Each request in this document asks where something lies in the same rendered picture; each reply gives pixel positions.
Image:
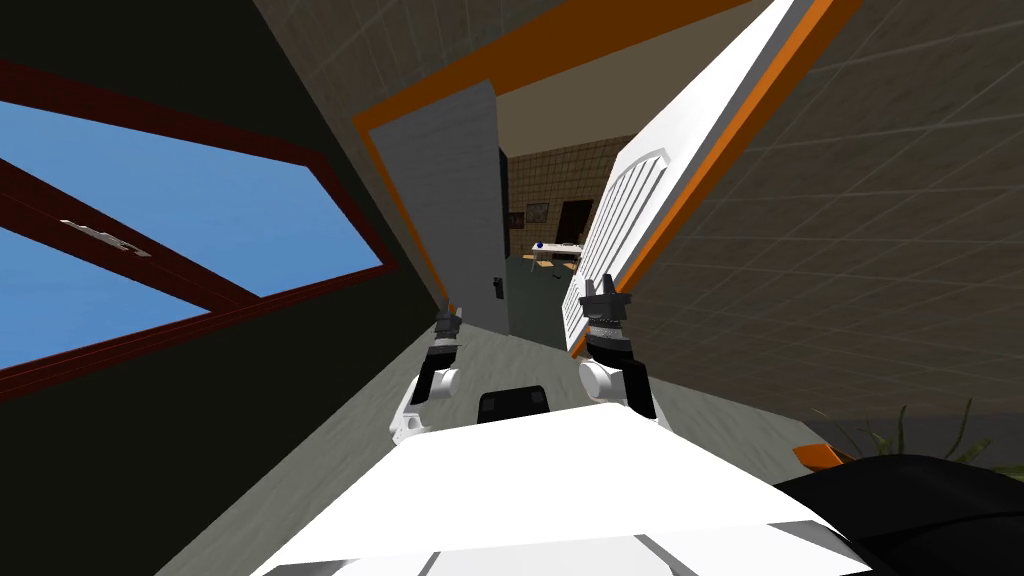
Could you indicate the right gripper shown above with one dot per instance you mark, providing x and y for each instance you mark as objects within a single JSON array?
[{"x": 606, "y": 307}]

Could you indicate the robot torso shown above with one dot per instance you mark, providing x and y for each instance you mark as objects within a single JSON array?
[{"x": 552, "y": 488}]

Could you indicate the dark framed wall picture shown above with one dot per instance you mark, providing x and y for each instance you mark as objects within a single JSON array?
[{"x": 537, "y": 213}]

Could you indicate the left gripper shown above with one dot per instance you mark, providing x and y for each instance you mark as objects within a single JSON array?
[{"x": 448, "y": 328}]

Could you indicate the white table with chairs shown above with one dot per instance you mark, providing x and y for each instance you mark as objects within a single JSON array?
[{"x": 558, "y": 250}]

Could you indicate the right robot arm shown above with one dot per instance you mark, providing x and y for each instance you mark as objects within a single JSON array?
[{"x": 620, "y": 376}]

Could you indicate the dark red framed window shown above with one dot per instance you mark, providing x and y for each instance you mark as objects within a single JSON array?
[{"x": 200, "y": 208}]

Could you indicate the white panelled door leaf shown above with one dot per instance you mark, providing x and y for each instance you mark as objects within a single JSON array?
[{"x": 704, "y": 120}]

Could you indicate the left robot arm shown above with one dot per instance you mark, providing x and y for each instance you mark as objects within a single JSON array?
[{"x": 437, "y": 382}]

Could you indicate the grey door leaf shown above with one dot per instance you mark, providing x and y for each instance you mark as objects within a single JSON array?
[{"x": 448, "y": 192}]

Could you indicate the green plant in orange pot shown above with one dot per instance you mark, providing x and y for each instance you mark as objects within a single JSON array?
[{"x": 824, "y": 456}]

